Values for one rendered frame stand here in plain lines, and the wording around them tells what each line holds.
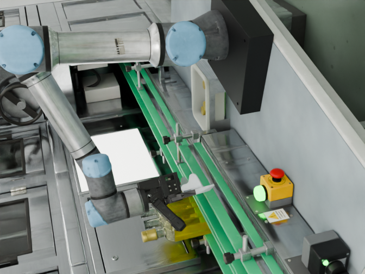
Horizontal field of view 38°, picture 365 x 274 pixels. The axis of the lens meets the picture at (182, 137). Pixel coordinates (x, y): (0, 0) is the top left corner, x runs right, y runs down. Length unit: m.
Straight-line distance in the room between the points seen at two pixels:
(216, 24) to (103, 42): 0.37
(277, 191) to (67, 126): 0.61
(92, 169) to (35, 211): 0.73
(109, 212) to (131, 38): 0.47
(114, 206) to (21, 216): 0.72
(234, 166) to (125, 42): 0.55
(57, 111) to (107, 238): 0.55
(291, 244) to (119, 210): 0.47
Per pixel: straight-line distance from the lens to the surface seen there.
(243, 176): 1.63
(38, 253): 1.93
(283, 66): 1.43
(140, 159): 2.23
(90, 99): 2.77
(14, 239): 2.02
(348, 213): 1.28
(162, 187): 1.48
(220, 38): 1.57
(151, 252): 1.79
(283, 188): 1.49
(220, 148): 1.76
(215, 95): 1.84
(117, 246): 1.83
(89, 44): 1.38
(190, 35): 1.41
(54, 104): 1.51
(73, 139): 1.53
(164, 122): 2.16
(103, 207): 1.45
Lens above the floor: 1.36
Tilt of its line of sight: 13 degrees down
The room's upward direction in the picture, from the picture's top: 101 degrees counter-clockwise
